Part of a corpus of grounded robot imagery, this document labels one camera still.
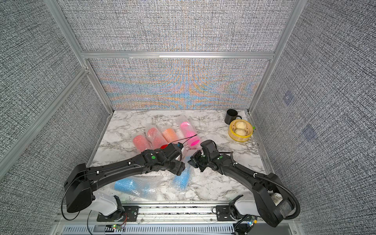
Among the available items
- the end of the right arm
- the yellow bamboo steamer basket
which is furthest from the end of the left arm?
the yellow bamboo steamer basket

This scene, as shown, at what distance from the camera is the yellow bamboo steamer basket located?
1.01m

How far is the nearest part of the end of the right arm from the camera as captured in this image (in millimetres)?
628
